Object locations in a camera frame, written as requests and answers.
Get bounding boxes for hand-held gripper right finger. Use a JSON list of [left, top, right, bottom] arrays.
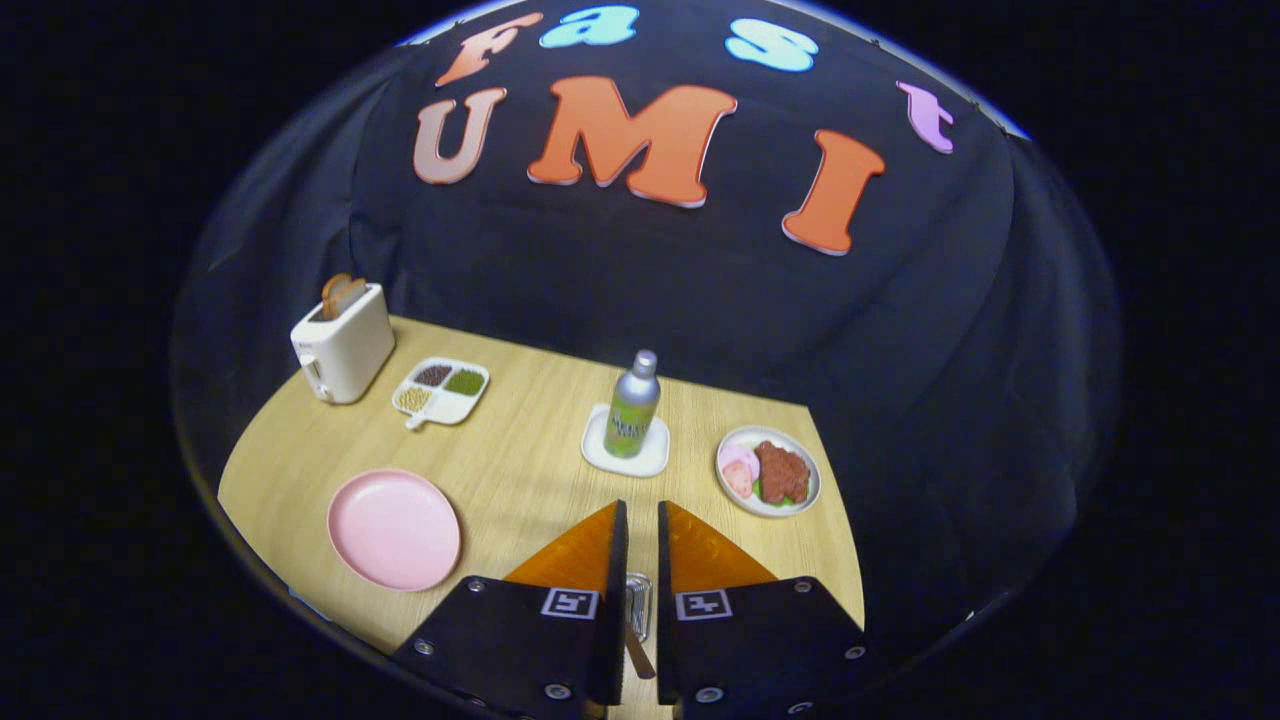
[[657, 500, 869, 720]]

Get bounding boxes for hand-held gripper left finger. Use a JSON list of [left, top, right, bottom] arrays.
[[390, 500, 629, 720]]

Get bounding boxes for white oval food plate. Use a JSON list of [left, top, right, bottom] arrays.
[[715, 425, 822, 518]]

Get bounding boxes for white square coaster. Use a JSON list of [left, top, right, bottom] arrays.
[[581, 403, 671, 478]]

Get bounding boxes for pink ham slices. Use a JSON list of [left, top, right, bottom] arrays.
[[720, 445, 761, 499]]

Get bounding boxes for brown meat steak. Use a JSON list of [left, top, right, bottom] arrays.
[[753, 441, 810, 504]]

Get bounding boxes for green soda bottle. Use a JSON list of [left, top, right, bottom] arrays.
[[604, 350, 662, 460]]

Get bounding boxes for pink round plate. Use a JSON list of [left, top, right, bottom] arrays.
[[327, 469, 463, 593]]

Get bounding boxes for white divided bean dish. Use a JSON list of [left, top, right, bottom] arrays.
[[391, 357, 491, 431]]

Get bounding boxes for cream white toaster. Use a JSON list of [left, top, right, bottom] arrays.
[[290, 283, 397, 405]]

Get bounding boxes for bread slice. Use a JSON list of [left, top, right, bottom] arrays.
[[321, 273, 368, 321]]

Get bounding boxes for metal wire cutlery basket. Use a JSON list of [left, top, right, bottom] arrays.
[[625, 572, 658, 641]]

